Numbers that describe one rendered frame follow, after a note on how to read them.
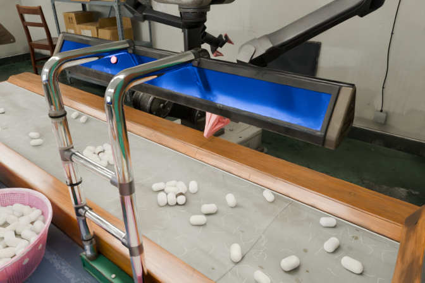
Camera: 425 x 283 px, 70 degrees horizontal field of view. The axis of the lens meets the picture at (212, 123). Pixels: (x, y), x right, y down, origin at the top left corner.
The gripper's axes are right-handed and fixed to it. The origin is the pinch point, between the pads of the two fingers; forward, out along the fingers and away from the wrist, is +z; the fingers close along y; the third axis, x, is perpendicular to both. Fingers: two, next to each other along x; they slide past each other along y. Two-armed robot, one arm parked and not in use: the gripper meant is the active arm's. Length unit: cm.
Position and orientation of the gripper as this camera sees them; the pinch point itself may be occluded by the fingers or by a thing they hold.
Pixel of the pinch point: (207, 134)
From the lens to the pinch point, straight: 77.4
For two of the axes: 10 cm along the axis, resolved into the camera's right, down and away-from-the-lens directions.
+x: 3.8, 4.7, 8.0
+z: -4.8, 8.4, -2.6
